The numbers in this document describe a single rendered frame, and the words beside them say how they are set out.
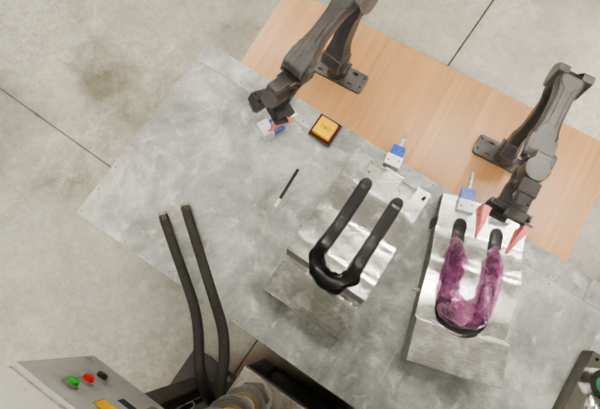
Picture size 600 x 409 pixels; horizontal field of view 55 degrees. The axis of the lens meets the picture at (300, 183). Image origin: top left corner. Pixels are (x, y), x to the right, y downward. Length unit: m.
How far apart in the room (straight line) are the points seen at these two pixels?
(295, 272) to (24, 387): 0.81
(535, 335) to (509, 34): 1.66
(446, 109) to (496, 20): 1.22
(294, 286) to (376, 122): 0.59
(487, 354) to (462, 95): 0.81
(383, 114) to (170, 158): 0.70
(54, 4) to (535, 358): 2.67
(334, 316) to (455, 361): 0.35
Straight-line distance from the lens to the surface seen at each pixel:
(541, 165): 1.40
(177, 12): 3.06
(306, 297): 1.69
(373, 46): 2.00
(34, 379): 1.19
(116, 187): 1.91
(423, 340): 1.67
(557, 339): 1.89
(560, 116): 1.54
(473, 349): 1.70
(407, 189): 1.76
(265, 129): 1.81
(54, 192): 2.88
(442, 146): 1.89
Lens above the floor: 2.55
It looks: 75 degrees down
